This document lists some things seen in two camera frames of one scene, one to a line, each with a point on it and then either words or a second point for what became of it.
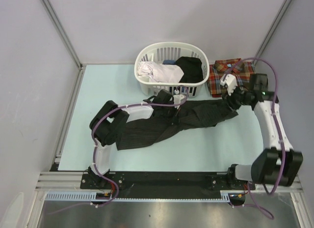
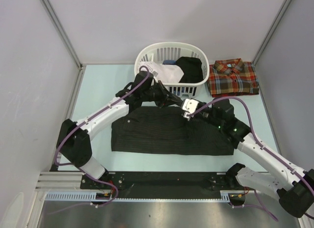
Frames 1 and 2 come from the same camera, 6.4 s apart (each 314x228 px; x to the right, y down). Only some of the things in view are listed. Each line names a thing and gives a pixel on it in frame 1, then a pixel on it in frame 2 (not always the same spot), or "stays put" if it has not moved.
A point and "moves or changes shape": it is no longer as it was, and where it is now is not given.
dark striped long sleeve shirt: [188, 114] moves or changes shape
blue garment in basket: [169, 62] stays put
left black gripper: [174, 112] -> [166, 97]
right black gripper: [229, 99] -> [203, 104]
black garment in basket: [192, 68] stays put
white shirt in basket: [160, 72] stays put
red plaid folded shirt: [241, 70] stays put
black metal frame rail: [163, 185] stays put
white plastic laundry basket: [160, 51] stays put
